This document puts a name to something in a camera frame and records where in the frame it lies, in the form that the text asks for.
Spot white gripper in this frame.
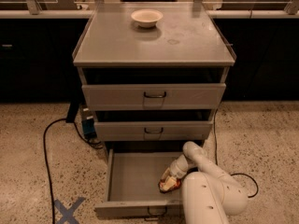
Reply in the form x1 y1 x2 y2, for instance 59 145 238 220
161 155 189 191

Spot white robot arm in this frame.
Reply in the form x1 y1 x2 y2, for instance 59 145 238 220
158 141 249 224

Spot grey open bottom drawer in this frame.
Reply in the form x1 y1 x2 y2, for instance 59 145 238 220
95 149 183 218

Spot grey middle drawer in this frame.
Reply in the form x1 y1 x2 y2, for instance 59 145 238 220
94 121 212 141

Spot grey top drawer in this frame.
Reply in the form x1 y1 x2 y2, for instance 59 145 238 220
82 83 226 111

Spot grey drawer cabinet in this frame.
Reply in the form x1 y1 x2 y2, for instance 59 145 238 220
72 1 237 161

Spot dark background counter cabinets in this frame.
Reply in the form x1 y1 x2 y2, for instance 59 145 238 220
0 14 299 103

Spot blue power box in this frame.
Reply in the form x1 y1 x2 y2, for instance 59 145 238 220
80 106 96 139

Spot blue tape cross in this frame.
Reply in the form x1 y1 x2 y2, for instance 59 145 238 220
54 197 85 224

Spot white bowl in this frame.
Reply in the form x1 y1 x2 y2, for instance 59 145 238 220
131 9 164 28

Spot black cable on left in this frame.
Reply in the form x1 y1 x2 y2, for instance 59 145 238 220
42 118 104 224

